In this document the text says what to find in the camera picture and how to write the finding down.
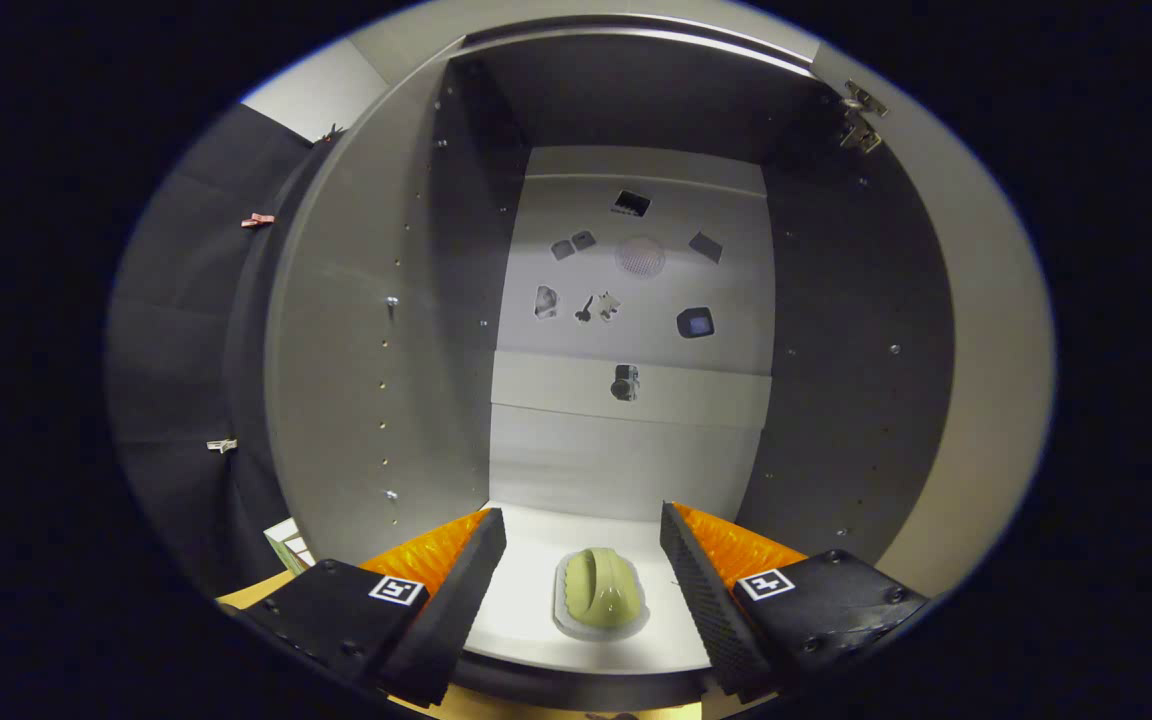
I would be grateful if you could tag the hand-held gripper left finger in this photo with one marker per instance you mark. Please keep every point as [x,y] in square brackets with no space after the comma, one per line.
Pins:
[451,610]

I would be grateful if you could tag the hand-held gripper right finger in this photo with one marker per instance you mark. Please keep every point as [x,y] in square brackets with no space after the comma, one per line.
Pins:
[711,610]

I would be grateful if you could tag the green rounded object grey base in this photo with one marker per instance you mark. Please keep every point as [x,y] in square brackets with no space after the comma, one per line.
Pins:
[601,590]

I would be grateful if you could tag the green book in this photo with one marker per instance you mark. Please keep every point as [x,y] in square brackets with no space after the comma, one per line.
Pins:
[286,545]

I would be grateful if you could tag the white clip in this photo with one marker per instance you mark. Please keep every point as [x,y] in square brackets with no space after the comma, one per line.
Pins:
[222,444]

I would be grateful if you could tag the dark grey cabinet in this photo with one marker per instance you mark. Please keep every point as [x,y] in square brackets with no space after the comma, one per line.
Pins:
[336,350]

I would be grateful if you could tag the black backdrop cloth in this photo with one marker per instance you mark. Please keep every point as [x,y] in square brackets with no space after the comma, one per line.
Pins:
[176,350]

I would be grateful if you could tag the pink clip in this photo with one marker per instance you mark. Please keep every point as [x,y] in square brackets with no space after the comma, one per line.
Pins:
[257,220]

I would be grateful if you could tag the metal door hinge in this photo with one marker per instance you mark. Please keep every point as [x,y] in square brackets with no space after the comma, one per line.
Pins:
[863,118]

